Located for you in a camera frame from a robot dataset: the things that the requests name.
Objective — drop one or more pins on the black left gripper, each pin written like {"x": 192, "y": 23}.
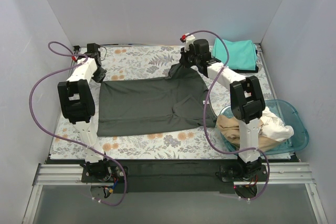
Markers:
{"x": 99, "y": 74}

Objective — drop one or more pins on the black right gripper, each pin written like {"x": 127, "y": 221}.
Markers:
{"x": 184, "y": 60}

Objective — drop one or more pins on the dark grey t shirt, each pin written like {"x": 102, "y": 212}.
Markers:
{"x": 158, "y": 105}

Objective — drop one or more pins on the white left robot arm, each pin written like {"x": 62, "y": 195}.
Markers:
{"x": 78, "y": 106}

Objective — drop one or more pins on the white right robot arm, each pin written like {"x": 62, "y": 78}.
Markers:
{"x": 246, "y": 101}

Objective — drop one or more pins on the floral table mat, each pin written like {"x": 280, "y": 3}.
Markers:
{"x": 142, "y": 62}

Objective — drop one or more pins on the folded teal t shirt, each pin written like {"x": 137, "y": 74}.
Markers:
{"x": 219, "y": 52}

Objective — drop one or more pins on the folded black t shirt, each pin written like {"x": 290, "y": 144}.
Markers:
{"x": 243, "y": 56}

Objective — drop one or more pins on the beige t shirt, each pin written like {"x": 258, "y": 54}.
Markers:
{"x": 229, "y": 128}

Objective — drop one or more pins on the white t shirt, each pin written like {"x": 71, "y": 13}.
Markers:
{"x": 273, "y": 127}

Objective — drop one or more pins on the teal plastic basket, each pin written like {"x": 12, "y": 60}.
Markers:
{"x": 289, "y": 116}

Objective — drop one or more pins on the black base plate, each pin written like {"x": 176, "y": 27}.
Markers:
{"x": 184, "y": 175}

